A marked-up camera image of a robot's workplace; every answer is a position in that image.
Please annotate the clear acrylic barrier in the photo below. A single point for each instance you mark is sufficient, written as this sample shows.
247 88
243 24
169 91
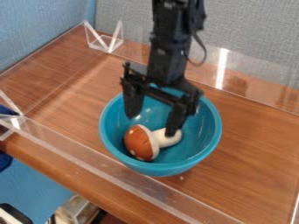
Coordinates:
136 198
253 78

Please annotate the blue cloth object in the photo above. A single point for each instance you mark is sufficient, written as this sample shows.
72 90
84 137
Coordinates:
5 159

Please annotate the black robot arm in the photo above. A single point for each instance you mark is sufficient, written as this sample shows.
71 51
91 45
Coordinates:
177 20

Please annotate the clear acrylic left bracket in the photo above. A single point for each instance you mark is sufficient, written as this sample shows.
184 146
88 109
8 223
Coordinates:
11 116

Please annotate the clear acrylic front barrier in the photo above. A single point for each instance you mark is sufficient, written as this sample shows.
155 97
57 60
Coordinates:
136 198

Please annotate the clear acrylic corner bracket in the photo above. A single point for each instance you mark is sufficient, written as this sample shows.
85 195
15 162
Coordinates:
103 42

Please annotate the clear acrylic back barrier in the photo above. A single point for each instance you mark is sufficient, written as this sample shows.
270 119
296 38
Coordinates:
253 78

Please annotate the black object bottom left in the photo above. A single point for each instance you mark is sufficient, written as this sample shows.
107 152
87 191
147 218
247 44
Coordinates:
12 216

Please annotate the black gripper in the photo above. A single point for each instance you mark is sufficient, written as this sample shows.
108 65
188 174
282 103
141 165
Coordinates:
160 80

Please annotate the brown and white toy mushroom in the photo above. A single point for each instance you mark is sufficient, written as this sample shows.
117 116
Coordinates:
143 143

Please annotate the blue ceramic bowl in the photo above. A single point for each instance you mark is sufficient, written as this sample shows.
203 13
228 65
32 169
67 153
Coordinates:
200 135

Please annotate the clear box under table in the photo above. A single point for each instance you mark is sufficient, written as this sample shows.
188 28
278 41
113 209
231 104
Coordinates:
75 211

